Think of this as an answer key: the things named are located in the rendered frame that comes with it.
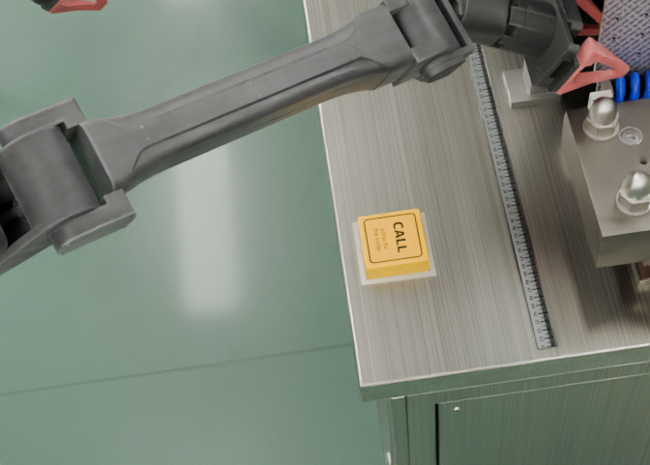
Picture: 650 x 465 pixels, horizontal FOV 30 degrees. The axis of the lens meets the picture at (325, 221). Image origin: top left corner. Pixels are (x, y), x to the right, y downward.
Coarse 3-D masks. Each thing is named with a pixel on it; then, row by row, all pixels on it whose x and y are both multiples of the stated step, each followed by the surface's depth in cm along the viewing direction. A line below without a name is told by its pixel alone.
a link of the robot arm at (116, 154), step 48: (384, 0) 111; (432, 0) 113; (336, 48) 107; (384, 48) 109; (432, 48) 111; (192, 96) 101; (240, 96) 103; (288, 96) 104; (336, 96) 111; (0, 144) 97; (96, 144) 97; (144, 144) 98; (192, 144) 100; (96, 192) 101; (96, 240) 99
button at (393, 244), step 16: (368, 224) 134; (384, 224) 133; (400, 224) 133; (416, 224) 133; (368, 240) 132; (384, 240) 132; (400, 240) 132; (416, 240) 132; (368, 256) 131; (384, 256) 131; (400, 256) 131; (416, 256) 131; (368, 272) 131; (384, 272) 131; (400, 272) 132; (416, 272) 132
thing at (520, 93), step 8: (504, 72) 145; (512, 72) 145; (520, 72) 145; (504, 80) 145; (512, 80) 145; (520, 80) 144; (528, 80) 142; (512, 88) 144; (520, 88) 144; (528, 88) 142; (536, 88) 142; (512, 96) 143; (520, 96) 143; (528, 96) 143; (536, 96) 143; (544, 96) 143; (552, 96) 143; (560, 96) 143; (512, 104) 143; (520, 104) 143; (528, 104) 143; (536, 104) 144
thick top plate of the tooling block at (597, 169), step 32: (576, 128) 125; (640, 128) 125; (576, 160) 125; (608, 160) 123; (640, 160) 123; (576, 192) 127; (608, 192) 121; (608, 224) 119; (640, 224) 118; (608, 256) 121; (640, 256) 122
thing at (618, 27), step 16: (608, 0) 119; (624, 0) 119; (640, 0) 120; (608, 16) 121; (624, 16) 121; (640, 16) 122; (608, 32) 123; (624, 32) 123; (640, 32) 124; (608, 48) 125; (624, 48) 126; (640, 48) 126; (640, 64) 128
